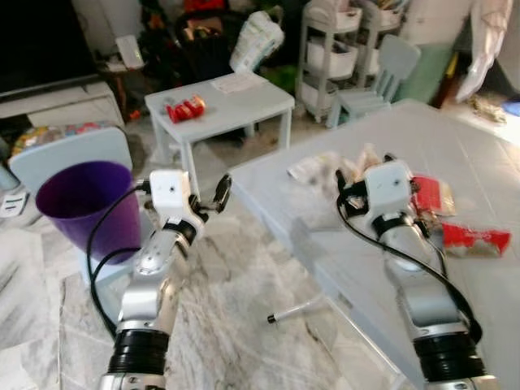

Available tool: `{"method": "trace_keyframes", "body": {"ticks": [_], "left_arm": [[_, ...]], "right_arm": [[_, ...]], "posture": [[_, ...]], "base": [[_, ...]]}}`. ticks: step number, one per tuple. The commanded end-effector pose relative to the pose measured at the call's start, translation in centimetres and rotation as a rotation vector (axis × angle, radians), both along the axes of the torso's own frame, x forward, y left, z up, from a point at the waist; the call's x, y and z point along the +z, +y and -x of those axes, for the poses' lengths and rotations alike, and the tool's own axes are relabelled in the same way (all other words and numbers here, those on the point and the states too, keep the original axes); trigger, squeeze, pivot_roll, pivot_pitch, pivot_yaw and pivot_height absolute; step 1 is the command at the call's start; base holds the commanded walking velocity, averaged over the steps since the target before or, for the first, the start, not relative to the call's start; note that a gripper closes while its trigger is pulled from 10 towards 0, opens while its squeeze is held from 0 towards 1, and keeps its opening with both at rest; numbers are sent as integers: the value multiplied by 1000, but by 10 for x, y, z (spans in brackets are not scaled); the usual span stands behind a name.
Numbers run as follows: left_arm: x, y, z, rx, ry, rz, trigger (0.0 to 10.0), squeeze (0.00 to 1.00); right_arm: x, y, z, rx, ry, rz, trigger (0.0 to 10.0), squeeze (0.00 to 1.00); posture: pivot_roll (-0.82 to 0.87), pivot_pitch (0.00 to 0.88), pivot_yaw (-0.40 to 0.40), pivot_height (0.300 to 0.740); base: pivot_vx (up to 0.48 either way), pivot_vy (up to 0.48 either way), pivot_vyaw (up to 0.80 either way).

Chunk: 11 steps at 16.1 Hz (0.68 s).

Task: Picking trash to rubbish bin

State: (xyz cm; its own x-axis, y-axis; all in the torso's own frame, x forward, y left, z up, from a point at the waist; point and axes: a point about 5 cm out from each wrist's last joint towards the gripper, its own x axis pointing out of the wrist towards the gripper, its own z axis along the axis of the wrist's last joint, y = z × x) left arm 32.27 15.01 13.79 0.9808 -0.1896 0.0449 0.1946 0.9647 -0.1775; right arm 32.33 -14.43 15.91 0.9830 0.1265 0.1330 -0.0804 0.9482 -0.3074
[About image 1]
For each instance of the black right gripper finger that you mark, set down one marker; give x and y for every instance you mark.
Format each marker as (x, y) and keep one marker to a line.
(415, 195)
(346, 183)

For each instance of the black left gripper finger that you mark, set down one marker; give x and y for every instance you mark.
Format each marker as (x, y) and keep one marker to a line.
(223, 191)

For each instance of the red snack packet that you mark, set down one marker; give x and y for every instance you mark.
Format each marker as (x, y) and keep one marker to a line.
(432, 195)

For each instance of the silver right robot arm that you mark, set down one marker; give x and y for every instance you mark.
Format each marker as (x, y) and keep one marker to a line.
(422, 301)

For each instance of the purple plastic rubbish bin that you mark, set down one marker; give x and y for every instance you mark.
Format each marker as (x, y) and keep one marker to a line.
(81, 203)

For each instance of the clear plastic wrapper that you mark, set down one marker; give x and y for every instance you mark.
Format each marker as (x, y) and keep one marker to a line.
(313, 166)

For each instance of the red flat snack wrapper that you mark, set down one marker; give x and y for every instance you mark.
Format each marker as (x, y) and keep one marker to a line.
(475, 238)

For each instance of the small white table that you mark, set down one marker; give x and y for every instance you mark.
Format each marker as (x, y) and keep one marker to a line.
(236, 101)

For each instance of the red toy figure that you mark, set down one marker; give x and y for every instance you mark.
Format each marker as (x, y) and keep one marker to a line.
(185, 109)

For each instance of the white printed paper sheet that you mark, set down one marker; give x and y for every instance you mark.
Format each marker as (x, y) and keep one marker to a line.
(237, 83)

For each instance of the white marker pen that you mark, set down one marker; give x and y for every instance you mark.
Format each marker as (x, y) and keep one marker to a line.
(296, 309)

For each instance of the white trolley shelf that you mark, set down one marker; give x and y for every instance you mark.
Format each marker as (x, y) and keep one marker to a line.
(382, 24)
(329, 57)

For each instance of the pale green child chair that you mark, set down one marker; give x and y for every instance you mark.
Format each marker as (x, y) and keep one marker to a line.
(394, 65)

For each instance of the dark decorated christmas tree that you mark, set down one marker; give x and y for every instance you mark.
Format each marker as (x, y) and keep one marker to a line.
(191, 45)

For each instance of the round wooden side table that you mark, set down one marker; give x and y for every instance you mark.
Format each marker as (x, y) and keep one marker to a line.
(122, 77)

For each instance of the white diaper pack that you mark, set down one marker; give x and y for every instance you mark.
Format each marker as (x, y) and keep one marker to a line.
(258, 41)

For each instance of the light blue child chair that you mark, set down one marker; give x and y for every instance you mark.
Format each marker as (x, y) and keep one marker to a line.
(57, 146)

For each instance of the colourful baby bouncer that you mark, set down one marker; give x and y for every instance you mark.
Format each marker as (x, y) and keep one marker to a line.
(57, 134)

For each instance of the white tablet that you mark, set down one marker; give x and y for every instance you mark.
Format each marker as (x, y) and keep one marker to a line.
(130, 50)

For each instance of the white hanging garment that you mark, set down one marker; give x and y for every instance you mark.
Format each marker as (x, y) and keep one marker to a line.
(487, 41)

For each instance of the white television cabinet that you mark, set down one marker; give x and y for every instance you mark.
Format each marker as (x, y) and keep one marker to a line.
(57, 106)

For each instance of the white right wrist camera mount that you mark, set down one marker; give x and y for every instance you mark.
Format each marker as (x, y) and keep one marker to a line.
(388, 188)

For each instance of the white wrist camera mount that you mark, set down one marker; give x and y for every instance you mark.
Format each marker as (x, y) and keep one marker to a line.
(388, 188)
(169, 195)

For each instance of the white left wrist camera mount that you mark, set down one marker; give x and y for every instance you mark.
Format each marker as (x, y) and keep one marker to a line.
(169, 195)

